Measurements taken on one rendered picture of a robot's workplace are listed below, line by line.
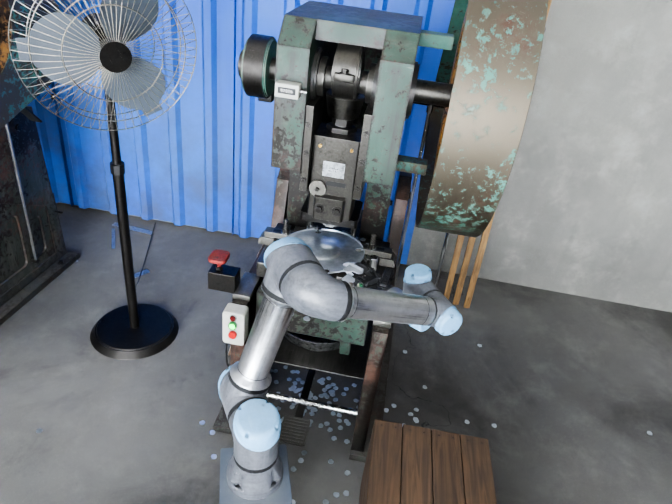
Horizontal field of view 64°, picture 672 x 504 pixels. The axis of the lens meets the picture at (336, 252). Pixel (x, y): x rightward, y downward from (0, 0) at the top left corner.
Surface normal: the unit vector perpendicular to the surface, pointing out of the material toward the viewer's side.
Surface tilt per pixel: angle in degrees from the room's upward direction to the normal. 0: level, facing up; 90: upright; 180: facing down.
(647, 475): 0
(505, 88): 70
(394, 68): 90
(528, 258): 90
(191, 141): 90
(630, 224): 90
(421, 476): 0
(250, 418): 7
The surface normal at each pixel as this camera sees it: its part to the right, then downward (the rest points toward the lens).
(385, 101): -0.16, 0.50
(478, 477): 0.11, -0.85
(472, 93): -0.12, 0.25
